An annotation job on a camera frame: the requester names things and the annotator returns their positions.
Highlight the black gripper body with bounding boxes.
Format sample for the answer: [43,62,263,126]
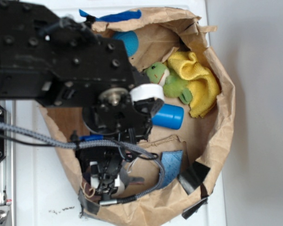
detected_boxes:
[74,88,153,200]

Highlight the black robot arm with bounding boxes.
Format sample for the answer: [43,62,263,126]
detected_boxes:
[0,0,163,202]

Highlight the blue plastic bottle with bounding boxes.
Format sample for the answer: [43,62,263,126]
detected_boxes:
[152,104,184,130]

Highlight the green plush frog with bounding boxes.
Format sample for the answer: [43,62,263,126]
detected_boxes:
[144,62,193,105]

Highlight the blue sponge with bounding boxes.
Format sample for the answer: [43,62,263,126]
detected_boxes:
[160,150,183,188]

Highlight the blue ball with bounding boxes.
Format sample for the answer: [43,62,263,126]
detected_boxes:
[112,31,139,57]

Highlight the brown paper bag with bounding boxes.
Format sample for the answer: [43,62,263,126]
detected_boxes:
[39,7,236,226]

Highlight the yellow cloth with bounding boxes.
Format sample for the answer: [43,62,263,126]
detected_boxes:
[167,51,221,118]

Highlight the blue tape strip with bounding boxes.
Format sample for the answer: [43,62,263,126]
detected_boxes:
[79,9,142,23]

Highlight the gray braided cable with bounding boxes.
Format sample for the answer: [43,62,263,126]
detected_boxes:
[0,119,165,206]

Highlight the aluminium rail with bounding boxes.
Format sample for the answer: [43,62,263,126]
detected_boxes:
[0,100,16,226]

